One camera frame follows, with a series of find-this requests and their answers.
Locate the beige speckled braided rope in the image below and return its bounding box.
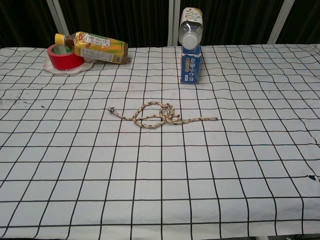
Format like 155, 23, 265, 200
107, 100, 219, 130

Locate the white black grid tablecloth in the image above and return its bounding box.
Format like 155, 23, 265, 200
0, 43, 320, 239

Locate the blue white carton box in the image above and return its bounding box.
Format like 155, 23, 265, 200
179, 44, 203, 86

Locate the yellow label tea bottle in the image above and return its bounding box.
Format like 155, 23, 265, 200
54, 31, 129, 65

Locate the clear white cap bottle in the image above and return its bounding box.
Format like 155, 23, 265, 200
177, 7, 204, 50

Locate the white scalloped plastic plate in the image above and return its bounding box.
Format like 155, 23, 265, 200
42, 56, 95, 77

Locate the red tape roll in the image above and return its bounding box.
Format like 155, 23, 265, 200
46, 44, 85, 71

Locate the white metal frame post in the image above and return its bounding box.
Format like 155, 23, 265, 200
46, 0, 71, 37
267, 0, 296, 45
167, 0, 181, 47

